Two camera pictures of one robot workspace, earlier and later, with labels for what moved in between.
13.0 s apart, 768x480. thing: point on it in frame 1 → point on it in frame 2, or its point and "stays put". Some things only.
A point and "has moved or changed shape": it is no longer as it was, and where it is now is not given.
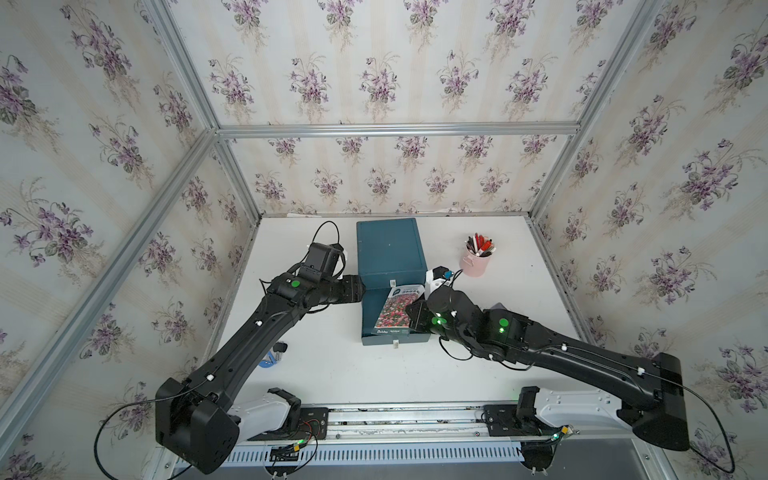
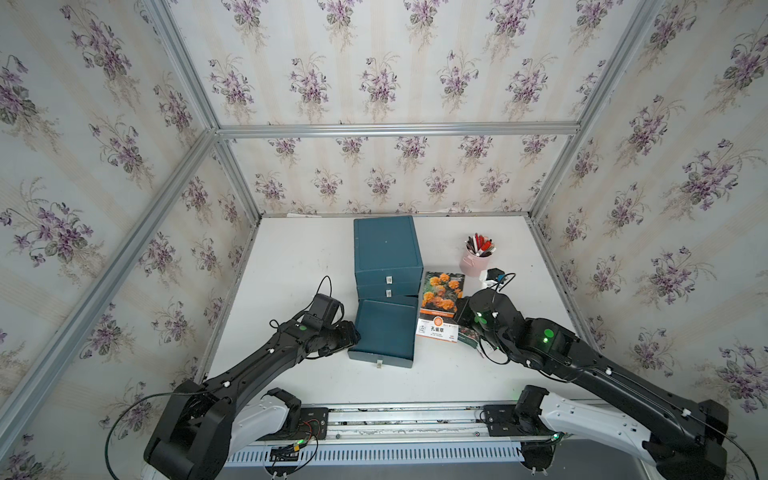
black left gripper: [352, 288] → [348, 337]
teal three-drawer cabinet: [392, 256] has moved or changed shape
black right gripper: [416, 319] → [463, 310]
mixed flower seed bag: [393, 318] has moved or changed shape
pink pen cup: [473, 265] stays put
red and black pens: [477, 245] stays put
